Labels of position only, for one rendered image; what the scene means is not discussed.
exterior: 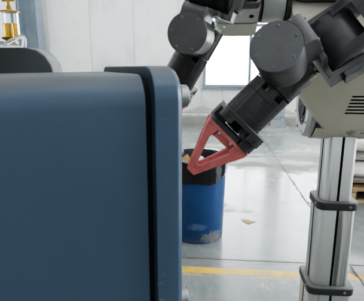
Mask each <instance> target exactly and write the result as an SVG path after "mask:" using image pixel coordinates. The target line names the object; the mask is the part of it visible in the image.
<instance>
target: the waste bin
mask: <svg viewBox="0 0 364 301"><path fill-rule="evenodd" d="M193 150H194V148H186V149H182V158H183V157H184V156H185V155H187V154H188V155H189V157H191V155H192V152H193ZM218 151H219V150H216V149H208V148H204V149H203V151H202V153H201V155H200V156H203V157H204V158H206V157H208V156H210V155H212V154H214V153H216V152H218ZM227 165H228V163H227V164H224V165H220V166H218V167H215V168H212V169H209V170H207V171H204V172H201V173H198V174H196V175H193V174H192V173H191V172H190V171H189V170H188V169H187V166H188V162H186V161H182V242H185V243H188V244H208V243H211V242H215V241H217V240H218V239H219V238H220V237H221V236H222V228H223V217H224V197H225V176H226V172H227Z"/></svg>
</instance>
